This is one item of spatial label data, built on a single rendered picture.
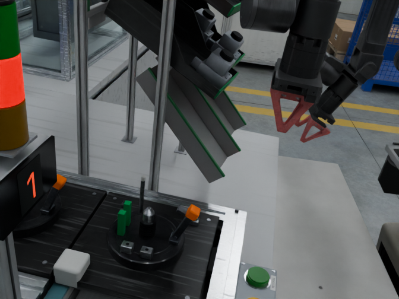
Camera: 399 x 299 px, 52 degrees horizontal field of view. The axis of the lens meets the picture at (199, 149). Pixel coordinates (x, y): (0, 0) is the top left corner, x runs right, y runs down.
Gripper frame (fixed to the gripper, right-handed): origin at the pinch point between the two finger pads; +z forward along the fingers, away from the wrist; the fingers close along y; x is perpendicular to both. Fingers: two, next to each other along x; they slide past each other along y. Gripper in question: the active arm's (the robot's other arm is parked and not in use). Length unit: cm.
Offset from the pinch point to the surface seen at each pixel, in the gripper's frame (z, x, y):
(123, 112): 37, -49, -65
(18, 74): -10.0, -28.9, 24.0
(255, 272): 26.1, 1.9, 5.5
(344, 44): 90, 94, -498
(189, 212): 16.6, -11.6, 5.5
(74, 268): 25.0, -27.0, 15.8
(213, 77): 1.2, -14.2, -18.9
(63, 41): 22, -79, -81
